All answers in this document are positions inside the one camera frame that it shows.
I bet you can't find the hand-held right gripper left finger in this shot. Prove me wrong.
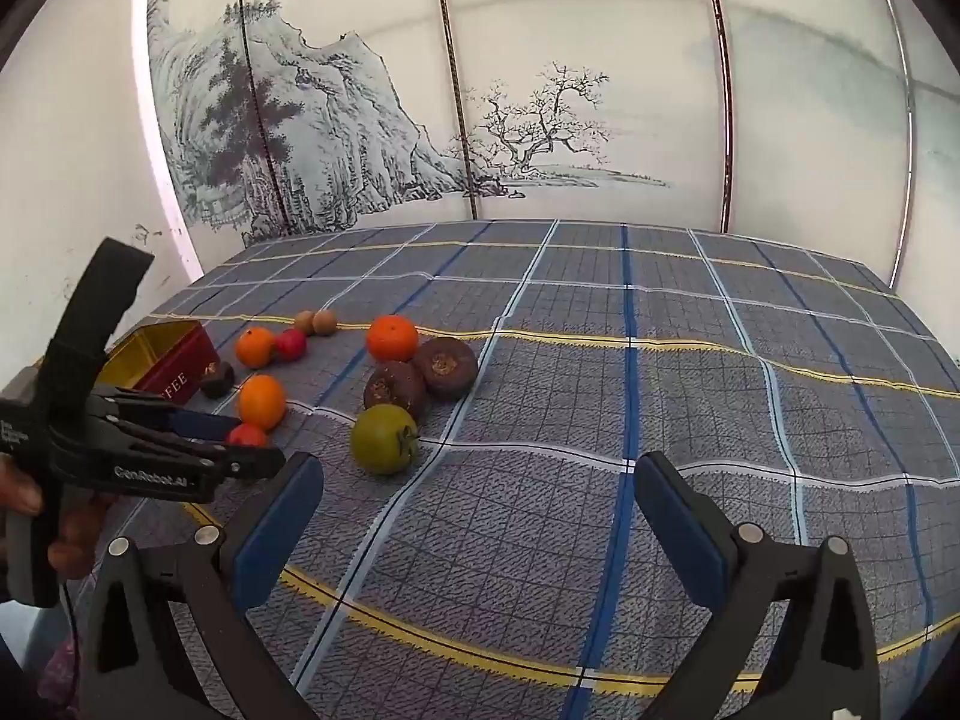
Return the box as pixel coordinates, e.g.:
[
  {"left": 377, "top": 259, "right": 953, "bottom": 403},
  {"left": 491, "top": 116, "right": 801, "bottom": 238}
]
[{"left": 75, "top": 452, "right": 325, "bottom": 720}]

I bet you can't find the green tomato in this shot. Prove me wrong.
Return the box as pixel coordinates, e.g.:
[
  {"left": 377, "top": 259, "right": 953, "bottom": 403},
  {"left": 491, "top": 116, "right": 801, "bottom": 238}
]
[{"left": 350, "top": 403, "right": 421, "bottom": 476}]

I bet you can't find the red and gold tin box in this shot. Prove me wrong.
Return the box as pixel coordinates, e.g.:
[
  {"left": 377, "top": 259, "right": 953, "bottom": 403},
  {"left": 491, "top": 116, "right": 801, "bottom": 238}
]
[{"left": 97, "top": 320, "right": 220, "bottom": 404}]

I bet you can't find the landscape painting folding screen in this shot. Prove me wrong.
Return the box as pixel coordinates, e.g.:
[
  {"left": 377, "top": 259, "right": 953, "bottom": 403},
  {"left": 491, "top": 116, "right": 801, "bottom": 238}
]
[{"left": 135, "top": 0, "right": 960, "bottom": 293}]

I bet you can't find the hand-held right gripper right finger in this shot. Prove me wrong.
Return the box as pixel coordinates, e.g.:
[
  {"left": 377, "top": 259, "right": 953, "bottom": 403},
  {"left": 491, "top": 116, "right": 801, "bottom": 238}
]
[{"left": 634, "top": 451, "right": 882, "bottom": 720}]

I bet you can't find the person's left hand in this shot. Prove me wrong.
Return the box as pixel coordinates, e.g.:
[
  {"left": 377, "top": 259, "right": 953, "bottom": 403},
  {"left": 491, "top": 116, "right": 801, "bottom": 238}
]
[{"left": 0, "top": 459, "right": 113, "bottom": 578}]

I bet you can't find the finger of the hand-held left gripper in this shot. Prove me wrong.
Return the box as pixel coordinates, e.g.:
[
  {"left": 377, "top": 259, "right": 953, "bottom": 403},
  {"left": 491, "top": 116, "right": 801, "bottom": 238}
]
[
  {"left": 94, "top": 386, "right": 241, "bottom": 440},
  {"left": 52, "top": 420, "right": 287, "bottom": 503}
]

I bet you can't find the orange mandarin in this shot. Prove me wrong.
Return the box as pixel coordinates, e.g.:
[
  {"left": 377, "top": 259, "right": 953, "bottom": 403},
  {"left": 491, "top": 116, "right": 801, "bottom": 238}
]
[
  {"left": 365, "top": 315, "right": 419, "bottom": 363},
  {"left": 237, "top": 375, "right": 288, "bottom": 432},
  {"left": 235, "top": 326, "right": 277, "bottom": 370}
]

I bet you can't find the black cable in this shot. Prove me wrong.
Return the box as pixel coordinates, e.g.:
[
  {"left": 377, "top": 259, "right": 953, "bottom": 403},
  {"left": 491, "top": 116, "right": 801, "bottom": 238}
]
[{"left": 60, "top": 577, "right": 83, "bottom": 713}]

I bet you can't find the small dark brown mangosteen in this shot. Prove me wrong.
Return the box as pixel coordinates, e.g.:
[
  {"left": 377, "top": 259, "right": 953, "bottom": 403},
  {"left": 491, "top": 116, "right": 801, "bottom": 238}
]
[{"left": 199, "top": 361, "right": 236, "bottom": 400}]

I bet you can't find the blue grey plaid tablecloth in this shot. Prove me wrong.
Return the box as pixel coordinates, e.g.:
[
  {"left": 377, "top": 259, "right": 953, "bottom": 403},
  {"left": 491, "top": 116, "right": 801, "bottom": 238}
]
[{"left": 30, "top": 219, "right": 960, "bottom": 720}]

